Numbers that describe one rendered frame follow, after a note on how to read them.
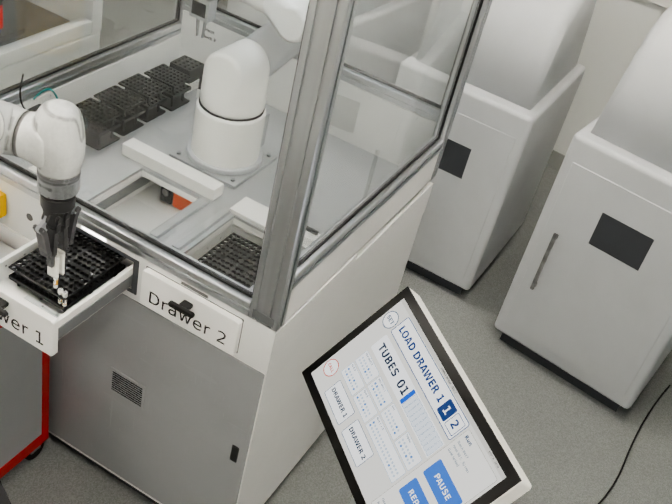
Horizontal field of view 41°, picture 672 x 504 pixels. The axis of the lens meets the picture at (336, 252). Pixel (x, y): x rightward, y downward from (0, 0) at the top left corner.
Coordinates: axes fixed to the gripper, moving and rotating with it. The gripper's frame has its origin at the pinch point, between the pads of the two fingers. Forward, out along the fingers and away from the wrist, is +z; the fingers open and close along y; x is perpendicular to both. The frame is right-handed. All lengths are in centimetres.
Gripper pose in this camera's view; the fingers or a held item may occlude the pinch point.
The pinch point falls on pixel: (56, 262)
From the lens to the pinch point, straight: 216.6
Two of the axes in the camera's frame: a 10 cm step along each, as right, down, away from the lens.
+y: -4.8, 4.4, -7.6
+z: -2.1, 7.8, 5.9
